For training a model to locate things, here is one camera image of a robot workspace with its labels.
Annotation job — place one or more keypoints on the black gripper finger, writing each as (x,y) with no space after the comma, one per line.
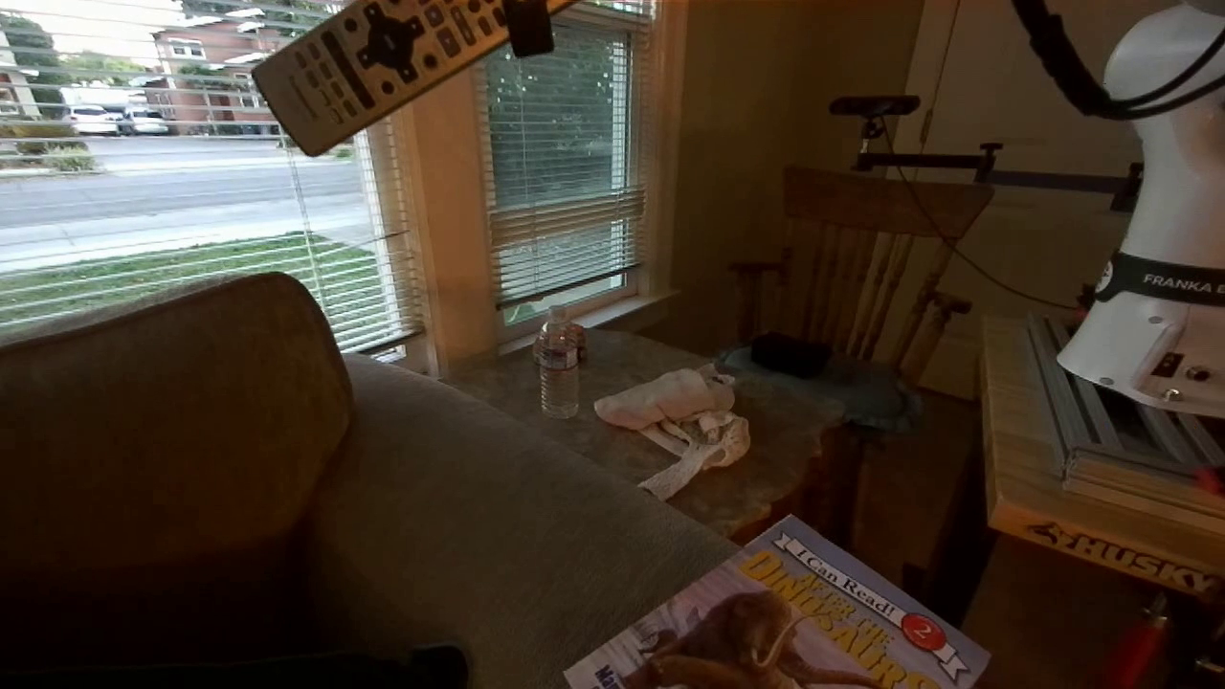
(530,30)

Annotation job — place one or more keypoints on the grey remote control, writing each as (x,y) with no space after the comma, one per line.
(372,60)

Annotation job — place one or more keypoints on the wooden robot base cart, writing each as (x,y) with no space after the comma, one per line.
(1097,475)

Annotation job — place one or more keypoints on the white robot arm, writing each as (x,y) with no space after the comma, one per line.
(1157,317)

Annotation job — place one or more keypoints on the clear plastic water bottle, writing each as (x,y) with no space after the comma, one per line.
(557,366)

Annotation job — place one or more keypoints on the white window blinds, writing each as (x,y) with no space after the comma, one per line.
(94,212)

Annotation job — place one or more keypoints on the white crocheted cloth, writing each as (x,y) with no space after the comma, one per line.
(690,414)

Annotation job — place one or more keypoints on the black object on cushion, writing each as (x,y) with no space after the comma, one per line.
(792,355)

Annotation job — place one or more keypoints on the wooden rocking chair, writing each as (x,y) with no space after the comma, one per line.
(859,268)

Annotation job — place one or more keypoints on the blue ruffled seat cushion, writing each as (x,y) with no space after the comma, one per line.
(865,393)

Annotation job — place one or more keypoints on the olive green sofa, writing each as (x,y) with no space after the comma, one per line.
(209,490)

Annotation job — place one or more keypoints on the magazine with animal cover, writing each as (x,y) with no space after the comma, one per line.
(788,609)

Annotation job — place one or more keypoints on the red handled tool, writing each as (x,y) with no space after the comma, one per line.
(1139,648)

